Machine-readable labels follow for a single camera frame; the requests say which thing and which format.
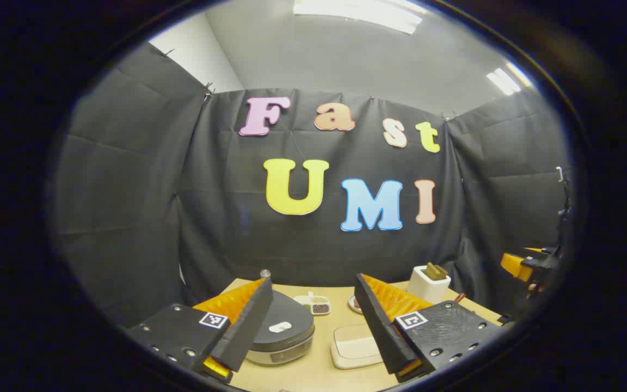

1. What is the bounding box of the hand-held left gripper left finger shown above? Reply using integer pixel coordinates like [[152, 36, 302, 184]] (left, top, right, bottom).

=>
[[126, 278, 274, 382]]

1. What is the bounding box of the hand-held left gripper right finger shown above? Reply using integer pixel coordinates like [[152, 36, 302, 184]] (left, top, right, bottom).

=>
[[354, 273, 502, 382]]

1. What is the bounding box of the clear rice container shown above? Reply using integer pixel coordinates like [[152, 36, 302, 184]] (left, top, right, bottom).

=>
[[330, 325, 384, 370]]

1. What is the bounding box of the black rice cooker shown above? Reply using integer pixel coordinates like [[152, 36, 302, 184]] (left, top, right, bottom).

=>
[[245, 289, 315, 365]]

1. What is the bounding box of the white toaster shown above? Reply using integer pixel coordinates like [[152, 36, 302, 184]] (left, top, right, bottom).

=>
[[407, 262, 452, 304]]

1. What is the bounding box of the white divided bean dish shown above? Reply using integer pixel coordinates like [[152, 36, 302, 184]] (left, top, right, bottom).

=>
[[293, 292, 331, 315]]

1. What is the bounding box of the black backdrop cloth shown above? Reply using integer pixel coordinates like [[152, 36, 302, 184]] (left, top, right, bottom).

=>
[[52, 41, 573, 327]]

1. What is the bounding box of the ceiling light panel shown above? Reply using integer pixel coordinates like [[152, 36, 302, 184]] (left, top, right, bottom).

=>
[[293, 0, 423, 35], [486, 63, 532, 96]]

